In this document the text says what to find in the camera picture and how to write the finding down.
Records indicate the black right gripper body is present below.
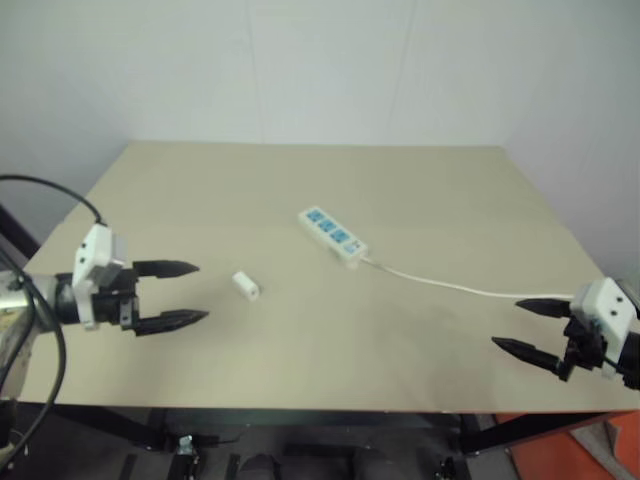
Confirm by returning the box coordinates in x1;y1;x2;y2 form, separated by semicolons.
556;316;612;383

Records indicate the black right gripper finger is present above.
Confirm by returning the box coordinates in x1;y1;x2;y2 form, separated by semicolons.
491;336;566;376
514;298;575;320

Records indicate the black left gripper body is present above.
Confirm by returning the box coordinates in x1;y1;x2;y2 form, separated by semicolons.
90;268;140;332

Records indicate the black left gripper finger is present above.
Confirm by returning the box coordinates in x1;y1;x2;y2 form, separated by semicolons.
134;309;210;338
131;259;202;282

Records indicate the white plug adapter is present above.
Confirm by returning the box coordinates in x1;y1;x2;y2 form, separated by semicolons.
232;270;263;304

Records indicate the white power strip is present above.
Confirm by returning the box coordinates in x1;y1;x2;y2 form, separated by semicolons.
298;207;369;271

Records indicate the dark rounded robot leg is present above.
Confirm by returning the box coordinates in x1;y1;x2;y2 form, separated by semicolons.
238;452;277;480

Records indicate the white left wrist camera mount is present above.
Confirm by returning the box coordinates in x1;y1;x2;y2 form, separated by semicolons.
71;224;130;332

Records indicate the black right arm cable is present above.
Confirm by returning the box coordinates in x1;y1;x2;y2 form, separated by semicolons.
602;358;640;394

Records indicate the white power cable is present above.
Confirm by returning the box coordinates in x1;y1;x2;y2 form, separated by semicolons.
360;257;577;300

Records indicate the black table frame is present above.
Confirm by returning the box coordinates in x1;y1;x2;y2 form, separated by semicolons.
9;399;640;480

